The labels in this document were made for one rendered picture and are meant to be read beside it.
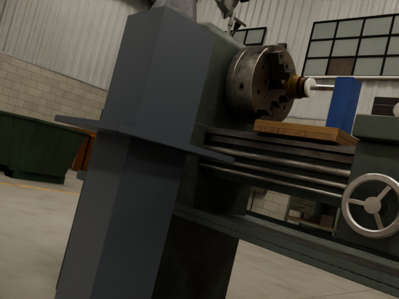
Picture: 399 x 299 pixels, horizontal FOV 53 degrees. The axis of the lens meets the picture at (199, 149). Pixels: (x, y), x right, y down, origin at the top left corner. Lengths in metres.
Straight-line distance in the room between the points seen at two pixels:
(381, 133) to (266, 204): 8.42
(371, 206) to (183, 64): 0.62
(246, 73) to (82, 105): 11.02
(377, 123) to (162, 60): 0.58
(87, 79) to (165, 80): 11.42
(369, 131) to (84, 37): 11.75
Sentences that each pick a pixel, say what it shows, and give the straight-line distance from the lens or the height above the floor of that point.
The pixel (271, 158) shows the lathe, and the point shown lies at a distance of 1.34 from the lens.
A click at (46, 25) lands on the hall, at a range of 12.07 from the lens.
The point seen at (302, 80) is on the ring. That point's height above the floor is 1.09.
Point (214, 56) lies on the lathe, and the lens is 1.56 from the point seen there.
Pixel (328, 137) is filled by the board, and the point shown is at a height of 0.87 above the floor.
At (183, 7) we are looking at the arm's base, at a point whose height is 1.14.
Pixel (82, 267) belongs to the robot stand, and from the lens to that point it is 1.20.
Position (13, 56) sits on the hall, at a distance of 11.61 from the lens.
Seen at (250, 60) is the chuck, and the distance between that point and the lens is 1.53.
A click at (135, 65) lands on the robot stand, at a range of 1.17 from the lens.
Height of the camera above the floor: 0.69
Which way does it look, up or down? 3 degrees up
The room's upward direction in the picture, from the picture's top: 14 degrees clockwise
